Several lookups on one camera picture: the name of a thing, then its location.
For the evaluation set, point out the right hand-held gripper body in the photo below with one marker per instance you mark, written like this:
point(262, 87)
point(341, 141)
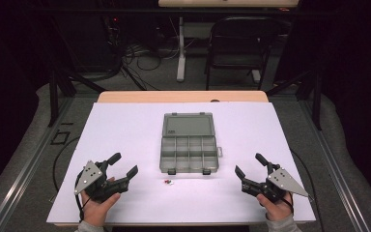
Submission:
point(281, 180)

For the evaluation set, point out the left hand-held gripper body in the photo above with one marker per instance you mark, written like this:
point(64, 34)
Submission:
point(90, 175)

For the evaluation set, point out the grey clear compartment box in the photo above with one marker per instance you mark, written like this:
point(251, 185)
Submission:
point(188, 145)

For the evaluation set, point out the person's right hand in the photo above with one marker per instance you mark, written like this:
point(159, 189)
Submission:
point(278, 209)

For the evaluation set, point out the person's left hand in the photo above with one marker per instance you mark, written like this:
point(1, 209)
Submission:
point(95, 211)

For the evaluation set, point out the white table mat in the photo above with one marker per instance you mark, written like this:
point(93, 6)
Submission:
point(125, 129)

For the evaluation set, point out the black metal stand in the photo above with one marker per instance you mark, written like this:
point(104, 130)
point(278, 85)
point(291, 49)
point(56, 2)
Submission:
point(315, 96)
point(58, 87)

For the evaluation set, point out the white table foot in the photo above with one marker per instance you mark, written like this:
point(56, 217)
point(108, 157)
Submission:
point(256, 76)

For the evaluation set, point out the wooden table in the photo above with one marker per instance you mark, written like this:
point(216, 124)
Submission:
point(174, 96)

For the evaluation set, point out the black folding chair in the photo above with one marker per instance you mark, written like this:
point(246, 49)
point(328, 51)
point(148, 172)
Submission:
point(241, 42)

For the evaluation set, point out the white table leg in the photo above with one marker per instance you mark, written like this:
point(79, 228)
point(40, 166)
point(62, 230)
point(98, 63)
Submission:
point(181, 58)

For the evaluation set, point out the aluminium floor rail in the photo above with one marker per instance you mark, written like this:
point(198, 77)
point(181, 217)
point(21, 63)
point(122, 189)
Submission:
point(335, 170)
point(22, 170)

